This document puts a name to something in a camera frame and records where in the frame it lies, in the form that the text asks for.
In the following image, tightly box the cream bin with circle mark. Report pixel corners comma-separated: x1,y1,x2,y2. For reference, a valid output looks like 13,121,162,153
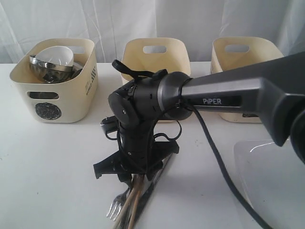
10,38,98,123

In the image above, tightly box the steel table knife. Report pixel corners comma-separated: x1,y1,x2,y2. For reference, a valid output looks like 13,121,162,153
134,154,173,225

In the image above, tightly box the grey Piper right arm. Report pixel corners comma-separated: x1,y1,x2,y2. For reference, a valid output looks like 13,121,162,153
93,52,305,182

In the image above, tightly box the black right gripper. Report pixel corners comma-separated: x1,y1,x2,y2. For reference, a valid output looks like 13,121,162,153
93,120,179,184

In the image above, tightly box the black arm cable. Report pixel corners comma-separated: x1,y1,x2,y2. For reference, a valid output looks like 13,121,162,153
112,59,275,229

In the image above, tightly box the white curtain backdrop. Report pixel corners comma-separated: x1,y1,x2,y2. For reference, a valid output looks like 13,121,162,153
0,0,305,63

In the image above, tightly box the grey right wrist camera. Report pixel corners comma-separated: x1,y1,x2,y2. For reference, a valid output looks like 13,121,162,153
100,116,118,135

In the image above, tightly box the large white plate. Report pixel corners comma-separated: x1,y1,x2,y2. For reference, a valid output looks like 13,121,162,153
234,140,305,229

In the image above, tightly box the cream bin with square mark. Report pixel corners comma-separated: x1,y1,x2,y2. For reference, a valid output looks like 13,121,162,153
210,36,284,74

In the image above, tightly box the cream bin with triangle mark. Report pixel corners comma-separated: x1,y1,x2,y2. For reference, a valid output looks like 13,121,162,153
120,38,191,123

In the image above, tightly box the white plastic bowl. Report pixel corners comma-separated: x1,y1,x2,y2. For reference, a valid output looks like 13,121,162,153
35,46,74,67

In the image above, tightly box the stainless steel bowl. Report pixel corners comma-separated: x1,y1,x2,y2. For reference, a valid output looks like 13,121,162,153
29,55,73,83

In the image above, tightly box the wooden chopstick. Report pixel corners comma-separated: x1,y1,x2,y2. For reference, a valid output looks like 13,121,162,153
112,175,141,229
128,175,144,229

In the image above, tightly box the steel fork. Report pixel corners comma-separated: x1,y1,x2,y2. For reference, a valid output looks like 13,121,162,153
106,188,131,221

